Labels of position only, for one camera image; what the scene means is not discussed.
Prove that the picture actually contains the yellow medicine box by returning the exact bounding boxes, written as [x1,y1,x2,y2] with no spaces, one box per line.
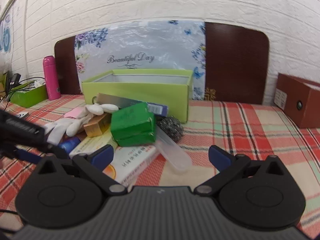
[69,129,118,158]

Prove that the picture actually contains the blue round object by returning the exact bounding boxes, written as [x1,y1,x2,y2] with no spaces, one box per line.
[58,137,81,154]

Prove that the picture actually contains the white orange medicine box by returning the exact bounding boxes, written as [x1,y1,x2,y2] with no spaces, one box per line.
[103,145,159,187]

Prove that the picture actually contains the gold brown small box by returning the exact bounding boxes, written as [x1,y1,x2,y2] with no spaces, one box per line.
[84,113,111,138]

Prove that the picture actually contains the clear plastic tube case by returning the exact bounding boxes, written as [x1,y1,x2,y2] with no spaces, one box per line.
[154,126,193,173]

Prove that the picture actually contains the white glove pink cuff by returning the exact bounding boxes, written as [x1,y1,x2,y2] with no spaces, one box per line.
[44,103,119,145]

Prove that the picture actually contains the silver blue long box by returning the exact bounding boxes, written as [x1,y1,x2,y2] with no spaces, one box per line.
[96,93,169,117]

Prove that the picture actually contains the small green tray box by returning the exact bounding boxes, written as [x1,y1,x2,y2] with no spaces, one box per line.
[9,81,48,108]

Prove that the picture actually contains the plaid bed sheet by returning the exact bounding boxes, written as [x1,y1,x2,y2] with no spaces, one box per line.
[1,95,319,238]

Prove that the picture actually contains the pink thermos bottle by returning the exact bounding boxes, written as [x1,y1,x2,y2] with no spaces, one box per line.
[43,56,61,100]

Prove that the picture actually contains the light green cardboard box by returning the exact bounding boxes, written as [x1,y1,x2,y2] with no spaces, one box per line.
[81,69,193,123]

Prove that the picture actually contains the dark brown wooden headboard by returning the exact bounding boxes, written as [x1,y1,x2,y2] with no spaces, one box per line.
[54,22,269,104]

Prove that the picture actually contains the floral plastic wrapped pillow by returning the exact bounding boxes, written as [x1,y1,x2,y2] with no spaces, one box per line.
[74,20,206,100]

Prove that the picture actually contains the black cables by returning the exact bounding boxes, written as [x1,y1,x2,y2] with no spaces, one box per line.
[0,73,46,106]

